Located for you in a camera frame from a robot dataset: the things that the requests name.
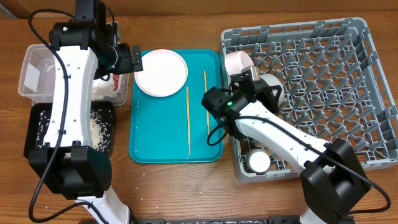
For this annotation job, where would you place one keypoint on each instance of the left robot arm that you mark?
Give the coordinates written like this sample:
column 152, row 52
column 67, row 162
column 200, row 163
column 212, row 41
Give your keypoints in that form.
column 85, row 48

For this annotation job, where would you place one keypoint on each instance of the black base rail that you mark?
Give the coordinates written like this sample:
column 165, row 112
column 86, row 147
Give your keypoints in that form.
column 217, row 221

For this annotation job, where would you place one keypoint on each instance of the black plastic tray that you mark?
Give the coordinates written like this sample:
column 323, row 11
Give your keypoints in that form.
column 34, row 120

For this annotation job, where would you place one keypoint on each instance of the small white cup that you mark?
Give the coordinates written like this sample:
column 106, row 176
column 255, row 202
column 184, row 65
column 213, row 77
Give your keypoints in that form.
column 258, row 160

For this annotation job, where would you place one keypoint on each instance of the red snack wrapper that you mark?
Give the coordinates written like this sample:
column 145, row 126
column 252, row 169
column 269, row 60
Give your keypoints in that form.
column 115, row 81

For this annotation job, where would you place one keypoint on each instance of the pale green shallow bowl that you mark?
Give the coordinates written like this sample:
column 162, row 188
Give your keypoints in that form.
column 271, row 80

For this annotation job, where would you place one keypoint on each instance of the wooden chopstick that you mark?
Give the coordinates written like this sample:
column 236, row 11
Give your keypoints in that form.
column 207, row 113
column 188, row 121

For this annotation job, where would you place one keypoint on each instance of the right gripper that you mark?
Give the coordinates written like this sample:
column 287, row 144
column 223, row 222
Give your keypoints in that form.
column 262, row 92

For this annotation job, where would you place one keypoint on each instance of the teal serving tray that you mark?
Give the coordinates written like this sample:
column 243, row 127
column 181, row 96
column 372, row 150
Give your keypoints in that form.
column 158, row 130

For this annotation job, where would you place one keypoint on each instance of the spilled rice pile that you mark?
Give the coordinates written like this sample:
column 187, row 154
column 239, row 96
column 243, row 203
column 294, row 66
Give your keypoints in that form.
column 101, row 126

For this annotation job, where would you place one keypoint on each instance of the grey dishwasher rack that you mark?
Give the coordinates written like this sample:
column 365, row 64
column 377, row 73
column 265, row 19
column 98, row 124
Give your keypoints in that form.
column 334, row 83

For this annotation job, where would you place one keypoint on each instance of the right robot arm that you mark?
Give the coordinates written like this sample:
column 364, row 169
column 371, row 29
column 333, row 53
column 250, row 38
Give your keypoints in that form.
column 332, row 178

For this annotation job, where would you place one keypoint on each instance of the white napkin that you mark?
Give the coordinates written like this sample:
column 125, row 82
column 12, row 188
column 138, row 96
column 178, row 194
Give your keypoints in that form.
column 101, row 88

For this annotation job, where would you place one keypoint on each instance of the clear plastic bin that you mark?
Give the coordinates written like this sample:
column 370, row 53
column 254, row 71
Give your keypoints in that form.
column 37, row 79

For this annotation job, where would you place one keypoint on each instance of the large white plate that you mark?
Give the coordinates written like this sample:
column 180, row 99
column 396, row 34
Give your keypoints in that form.
column 164, row 73

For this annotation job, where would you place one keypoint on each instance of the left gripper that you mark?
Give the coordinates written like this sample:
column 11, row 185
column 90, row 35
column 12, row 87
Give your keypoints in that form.
column 125, row 64

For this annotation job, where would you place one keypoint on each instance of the white bowl with rice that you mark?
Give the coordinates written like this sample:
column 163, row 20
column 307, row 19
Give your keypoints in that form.
column 235, row 62

